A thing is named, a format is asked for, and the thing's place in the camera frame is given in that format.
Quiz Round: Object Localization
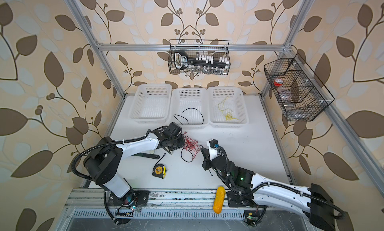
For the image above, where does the black cable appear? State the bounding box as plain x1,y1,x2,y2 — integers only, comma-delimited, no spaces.
173,107,205,125
180,144,205,163

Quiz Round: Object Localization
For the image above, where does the red cable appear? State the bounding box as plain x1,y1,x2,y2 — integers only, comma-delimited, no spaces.
182,131,202,159

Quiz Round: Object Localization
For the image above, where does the yellow cable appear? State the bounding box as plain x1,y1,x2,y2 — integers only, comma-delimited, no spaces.
217,95,240,122

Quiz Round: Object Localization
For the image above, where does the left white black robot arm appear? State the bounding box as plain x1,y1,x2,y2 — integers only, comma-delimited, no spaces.
70,122,185,226

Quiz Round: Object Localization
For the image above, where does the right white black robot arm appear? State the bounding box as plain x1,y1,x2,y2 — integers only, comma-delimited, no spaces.
201,145,346,231

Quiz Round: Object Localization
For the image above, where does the middle white plastic basket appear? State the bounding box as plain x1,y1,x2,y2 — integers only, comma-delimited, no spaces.
169,88,209,129

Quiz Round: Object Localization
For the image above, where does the white plastic basket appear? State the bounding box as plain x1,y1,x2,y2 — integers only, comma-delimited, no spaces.
208,86,249,128
169,88,209,129
129,84,172,124

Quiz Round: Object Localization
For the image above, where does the yellow black tape measure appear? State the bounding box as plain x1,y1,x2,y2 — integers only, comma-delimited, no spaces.
152,164,167,179

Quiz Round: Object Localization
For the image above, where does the left white plastic basket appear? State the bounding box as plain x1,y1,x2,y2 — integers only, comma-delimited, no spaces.
129,84,172,124

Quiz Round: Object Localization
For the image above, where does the yellow corn toy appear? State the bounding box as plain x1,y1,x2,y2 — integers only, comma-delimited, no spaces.
213,187,226,214

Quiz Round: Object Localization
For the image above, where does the right white plastic basket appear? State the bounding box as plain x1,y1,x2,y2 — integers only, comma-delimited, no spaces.
208,86,249,128

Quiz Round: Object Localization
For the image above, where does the black socket tool set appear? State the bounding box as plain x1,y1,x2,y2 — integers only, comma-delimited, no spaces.
172,51,231,70

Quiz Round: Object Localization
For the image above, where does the red white item in basket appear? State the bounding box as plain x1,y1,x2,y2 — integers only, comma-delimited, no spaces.
273,78,284,88

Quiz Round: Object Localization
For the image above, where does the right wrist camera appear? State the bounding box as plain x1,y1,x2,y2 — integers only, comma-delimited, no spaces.
207,139,221,161

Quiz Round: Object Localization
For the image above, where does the back black wire basket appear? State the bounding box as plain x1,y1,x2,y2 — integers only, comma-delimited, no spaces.
168,38,231,75

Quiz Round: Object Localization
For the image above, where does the side black wire basket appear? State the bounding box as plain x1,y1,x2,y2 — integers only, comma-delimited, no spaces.
264,54,335,121

